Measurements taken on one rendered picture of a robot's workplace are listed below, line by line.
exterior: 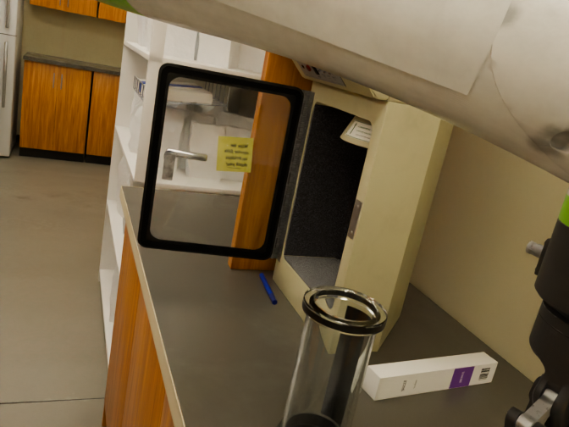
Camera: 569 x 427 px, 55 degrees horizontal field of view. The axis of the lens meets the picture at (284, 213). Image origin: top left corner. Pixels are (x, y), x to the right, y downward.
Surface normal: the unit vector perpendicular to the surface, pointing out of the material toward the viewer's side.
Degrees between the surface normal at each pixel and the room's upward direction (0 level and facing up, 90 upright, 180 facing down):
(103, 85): 90
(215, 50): 99
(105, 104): 90
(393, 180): 90
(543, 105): 116
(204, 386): 0
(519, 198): 90
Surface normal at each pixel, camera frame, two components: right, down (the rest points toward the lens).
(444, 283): -0.92, -0.07
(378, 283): 0.34, 0.33
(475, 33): -0.59, 0.24
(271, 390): 0.19, -0.94
